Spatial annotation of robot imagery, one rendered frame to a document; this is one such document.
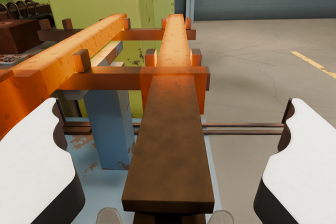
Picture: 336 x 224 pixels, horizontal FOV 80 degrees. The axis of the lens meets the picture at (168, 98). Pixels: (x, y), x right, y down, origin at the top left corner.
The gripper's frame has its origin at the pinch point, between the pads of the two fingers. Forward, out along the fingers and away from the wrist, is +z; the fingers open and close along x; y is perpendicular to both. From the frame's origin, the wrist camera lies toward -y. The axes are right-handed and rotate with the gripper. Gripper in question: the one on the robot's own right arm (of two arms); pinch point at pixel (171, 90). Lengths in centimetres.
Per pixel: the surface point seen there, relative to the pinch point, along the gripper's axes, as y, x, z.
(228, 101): 101, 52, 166
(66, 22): 0.7, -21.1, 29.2
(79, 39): 0.0, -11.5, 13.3
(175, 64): 0.0, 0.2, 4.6
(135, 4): 0, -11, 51
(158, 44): 23, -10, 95
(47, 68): 0.1, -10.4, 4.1
